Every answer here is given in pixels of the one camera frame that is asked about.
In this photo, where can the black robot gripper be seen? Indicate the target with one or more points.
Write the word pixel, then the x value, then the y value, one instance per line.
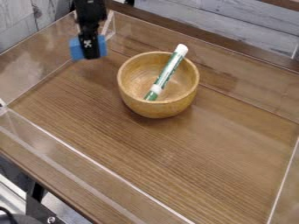
pixel 91 12

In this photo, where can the blue rectangular block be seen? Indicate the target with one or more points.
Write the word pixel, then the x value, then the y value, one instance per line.
pixel 76 52

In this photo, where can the light wooden bowl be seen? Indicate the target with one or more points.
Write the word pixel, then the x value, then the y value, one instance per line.
pixel 136 76

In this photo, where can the green and white tube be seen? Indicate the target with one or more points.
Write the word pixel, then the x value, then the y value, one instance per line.
pixel 164 76

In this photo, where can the black metal table leg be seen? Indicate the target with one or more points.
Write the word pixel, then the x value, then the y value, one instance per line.
pixel 36 209

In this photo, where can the clear acrylic tray wall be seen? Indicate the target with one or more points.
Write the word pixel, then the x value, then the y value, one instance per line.
pixel 216 165

